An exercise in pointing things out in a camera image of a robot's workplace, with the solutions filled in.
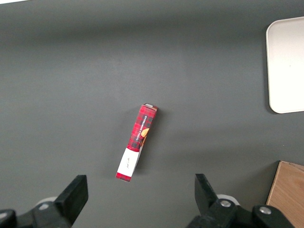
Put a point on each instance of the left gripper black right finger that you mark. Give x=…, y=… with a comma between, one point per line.
x=206, y=197

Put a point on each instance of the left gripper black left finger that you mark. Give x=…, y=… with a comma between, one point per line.
x=71, y=197

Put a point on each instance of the beige rectangular tray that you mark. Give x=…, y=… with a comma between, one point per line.
x=287, y=66

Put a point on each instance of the wooden drawer cabinet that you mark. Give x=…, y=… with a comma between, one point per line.
x=289, y=194

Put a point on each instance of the red plaid cookie box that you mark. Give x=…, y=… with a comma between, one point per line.
x=140, y=128

